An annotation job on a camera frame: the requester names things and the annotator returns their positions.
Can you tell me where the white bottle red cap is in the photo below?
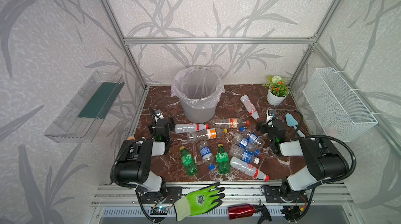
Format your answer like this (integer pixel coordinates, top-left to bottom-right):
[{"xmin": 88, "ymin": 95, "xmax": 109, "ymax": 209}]
[
  {"xmin": 230, "ymin": 157, "xmax": 270, "ymax": 182},
  {"xmin": 174, "ymin": 123, "xmax": 209, "ymax": 134}
]

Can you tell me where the green bottle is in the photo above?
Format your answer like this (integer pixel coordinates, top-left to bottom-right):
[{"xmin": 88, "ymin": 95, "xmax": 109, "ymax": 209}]
[
  {"xmin": 216, "ymin": 144, "xmax": 230, "ymax": 174},
  {"xmin": 179, "ymin": 146, "xmax": 198, "ymax": 176}
]

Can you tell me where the clear bottle red label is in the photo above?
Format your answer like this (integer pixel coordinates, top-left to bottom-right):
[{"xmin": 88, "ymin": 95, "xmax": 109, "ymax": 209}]
[{"xmin": 211, "ymin": 118, "xmax": 250, "ymax": 129}]

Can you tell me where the white bottle red cap front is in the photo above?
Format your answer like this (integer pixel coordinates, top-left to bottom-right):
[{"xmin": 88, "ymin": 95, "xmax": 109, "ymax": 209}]
[{"xmin": 230, "ymin": 157, "xmax": 270, "ymax": 182}]

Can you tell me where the clear bottle orange label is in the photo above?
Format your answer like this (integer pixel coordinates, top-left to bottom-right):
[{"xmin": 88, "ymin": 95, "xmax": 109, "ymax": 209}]
[{"xmin": 187, "ymin": 129, "xmax": 228, "ymax": 143}]

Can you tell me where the clear bottle blue label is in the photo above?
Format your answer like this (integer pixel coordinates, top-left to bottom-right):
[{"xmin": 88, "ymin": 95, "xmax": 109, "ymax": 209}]
[{"xmin": 197, "ymin": 140, "xmax": 216, "ymax": 171}]

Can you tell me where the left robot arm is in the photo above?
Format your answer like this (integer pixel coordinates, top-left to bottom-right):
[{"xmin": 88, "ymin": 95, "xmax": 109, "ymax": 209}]
[{"xmin": 110, "ymin": 118, "xmax": 175, "ymax": 197}]

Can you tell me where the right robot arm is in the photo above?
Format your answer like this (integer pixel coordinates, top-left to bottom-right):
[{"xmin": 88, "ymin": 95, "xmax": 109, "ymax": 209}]
[{"xmin": 256, "ymin": 118, "xmax": 357, "ymax": 202}]

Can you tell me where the grey bin with plastic liner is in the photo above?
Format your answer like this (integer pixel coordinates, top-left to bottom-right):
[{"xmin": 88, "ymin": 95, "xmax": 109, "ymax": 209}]
[{"xmin": 171, "ymin": 66, "xmax": 225, "ymax": 123}]

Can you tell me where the light blue spatula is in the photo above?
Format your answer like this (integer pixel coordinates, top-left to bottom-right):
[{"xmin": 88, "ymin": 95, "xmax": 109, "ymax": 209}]
[{"xmin": 285, "ymin": 113, "xmax": 305, "ymax": 137}]

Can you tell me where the potted plant in white pot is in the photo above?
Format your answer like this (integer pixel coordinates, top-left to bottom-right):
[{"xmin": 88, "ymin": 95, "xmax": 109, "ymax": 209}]
[{"xmin": 263, "ymin": 75, "xmax": 290, "ymax": 106}]

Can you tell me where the green circuit board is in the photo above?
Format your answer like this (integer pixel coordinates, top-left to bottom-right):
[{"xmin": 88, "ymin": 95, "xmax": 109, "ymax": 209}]
[{"xmin": 150, "ymin": 206, "xmax": 170, "ymax": 216}]

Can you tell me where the green work glove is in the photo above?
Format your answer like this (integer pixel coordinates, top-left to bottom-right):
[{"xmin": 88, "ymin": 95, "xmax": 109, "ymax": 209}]
[{"xmin": 174, "ymin": 182, "xmax": 225, "ymax": 221}]

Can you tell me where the red spray bottle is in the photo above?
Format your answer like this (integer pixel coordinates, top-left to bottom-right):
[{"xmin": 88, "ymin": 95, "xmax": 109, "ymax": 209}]
[{"xmin": 228, "ymin": 201, "xmax": 272, "ymax": 224}]

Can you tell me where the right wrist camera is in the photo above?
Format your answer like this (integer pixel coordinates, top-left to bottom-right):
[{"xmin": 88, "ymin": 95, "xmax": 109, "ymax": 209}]
[{"xmin": 266, "ymin": 109, "xmax": 277, "ymax": 122}]

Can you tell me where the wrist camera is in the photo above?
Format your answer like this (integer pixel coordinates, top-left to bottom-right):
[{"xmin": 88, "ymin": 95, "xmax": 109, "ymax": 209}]
[
  {"xmin": 266, "ymin": 109, "xmax": 277, "ymax": 122},
  {"xmin": 149, "ymin": 107, "xmax": 164, "ymax": 123}
]

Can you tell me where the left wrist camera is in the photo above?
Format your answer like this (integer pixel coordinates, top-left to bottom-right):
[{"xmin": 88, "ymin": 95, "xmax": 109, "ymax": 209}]
[{"xmin": 149, "ymin": 107, "xmax": 164, "ymax": 123}]

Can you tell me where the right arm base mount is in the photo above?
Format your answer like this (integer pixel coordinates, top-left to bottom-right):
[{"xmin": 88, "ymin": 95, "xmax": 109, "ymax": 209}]
[{"xmin": 261, "ymin": 185, "xmax": 308, "ymax": 204}]

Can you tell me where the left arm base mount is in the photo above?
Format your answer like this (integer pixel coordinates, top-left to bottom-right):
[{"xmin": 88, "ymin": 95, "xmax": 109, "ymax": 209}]
[{"xmin": 140, "ymin": 186, "xmax": 183, "ymax": 204}]

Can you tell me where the white wire mesh basket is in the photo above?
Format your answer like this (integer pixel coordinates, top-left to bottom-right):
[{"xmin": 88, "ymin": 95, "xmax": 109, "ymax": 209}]
[{"xmin": 303, "ymin": 67, "xmax": 378, "ymax": 142}]

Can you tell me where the clear plastic wall shelf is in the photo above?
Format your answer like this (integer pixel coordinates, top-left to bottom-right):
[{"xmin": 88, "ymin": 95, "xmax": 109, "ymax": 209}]
[{"xmin": 44, "ymin": 71, "xmax": 125, "ymax": 144}]

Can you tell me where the aluminium frame rail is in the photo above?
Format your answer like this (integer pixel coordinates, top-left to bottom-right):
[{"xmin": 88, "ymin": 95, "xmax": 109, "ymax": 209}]
[{"xmin": 123, "ymin": 37, "xmax": 314, "ymax": 45}]

